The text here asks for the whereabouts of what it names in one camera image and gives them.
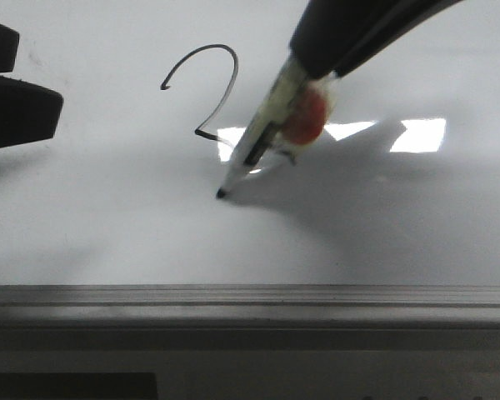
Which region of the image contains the white whiteboard marker pen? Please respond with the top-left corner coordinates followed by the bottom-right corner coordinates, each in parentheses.
top-left (216, 56), bottom-right (339, 198)

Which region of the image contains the white whiteboard surface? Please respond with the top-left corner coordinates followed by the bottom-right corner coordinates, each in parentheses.
top-left (0, 1), bottom-right (500, 286)

